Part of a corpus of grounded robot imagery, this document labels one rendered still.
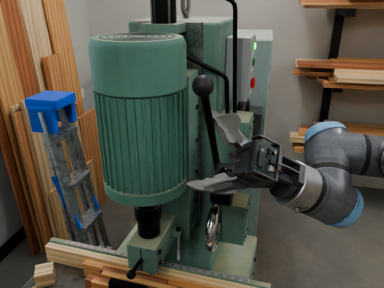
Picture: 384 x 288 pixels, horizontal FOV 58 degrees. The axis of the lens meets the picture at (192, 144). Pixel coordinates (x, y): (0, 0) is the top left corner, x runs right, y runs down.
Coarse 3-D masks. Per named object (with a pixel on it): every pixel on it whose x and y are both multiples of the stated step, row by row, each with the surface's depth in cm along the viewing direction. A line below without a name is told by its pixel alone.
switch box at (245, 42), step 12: (240, 36) 86; (252, 36) 86; (228, 48) 85; (240, 48) 84; (252, 48) 86; (228, 60) 86; (240, 60) 85; (228, 72) 87; (240, 72) 86; (252, 72) 91; (240, 84) 87; (240, 96) 88
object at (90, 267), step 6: (84, 264) 88; (90, 264) 88; (96, 264) 88; (102, 264) 88; (108, 264) 88; (84, 270) 89; (90, 270) 88; (96, 270) 88; (162, 276) 84; (168, 282) 82; (174, 282) 82; (180, 282) 82; (186, 282) 82
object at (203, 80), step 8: (200, 80) 53; (208, 80) 54; (200, 88) 53; (208, 88) 54; (200, 96) 55; (208, 96) 56; (208, 104) 58; (208, 112) 59; (208, 120) 61; (208, 128) 63; (216, 144) 68; (216, 152) 70; (216, 160) 72; (216, 168) 75; (216, 200) 84; (224, 200) 83; (232, 200) 86
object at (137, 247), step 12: (168, 216) 85; (168, 228) 81; (132, 240) 77; (144, 240) 77; (156, 240) 77; (168, 240) 82; (132, 252) 76; (144, 252) 75; (156, 252) 74; (132, 264) 77; (144, 264) 76; (156, 264) 76
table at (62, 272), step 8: (56, 264) 94; (56, 272) 91; (64, 272) 91; (72, 272) 91; (80, 272) 91; (32, 280) 88; (56, 280) 88; (64, 280) 88; (72, 280) 88; (80, 280) 88
